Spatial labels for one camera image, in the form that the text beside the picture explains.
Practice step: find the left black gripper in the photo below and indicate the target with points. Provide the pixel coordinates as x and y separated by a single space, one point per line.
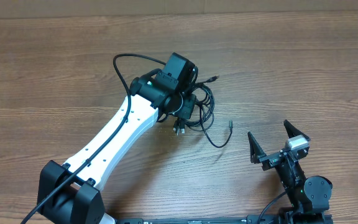
186 112

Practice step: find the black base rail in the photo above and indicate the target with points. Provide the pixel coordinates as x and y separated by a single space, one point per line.
250 219

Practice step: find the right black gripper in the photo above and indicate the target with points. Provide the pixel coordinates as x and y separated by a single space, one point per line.
271 160

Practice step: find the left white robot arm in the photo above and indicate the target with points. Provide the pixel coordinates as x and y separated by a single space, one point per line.
71 192

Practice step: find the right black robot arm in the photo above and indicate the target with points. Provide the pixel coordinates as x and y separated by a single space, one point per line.
305 199

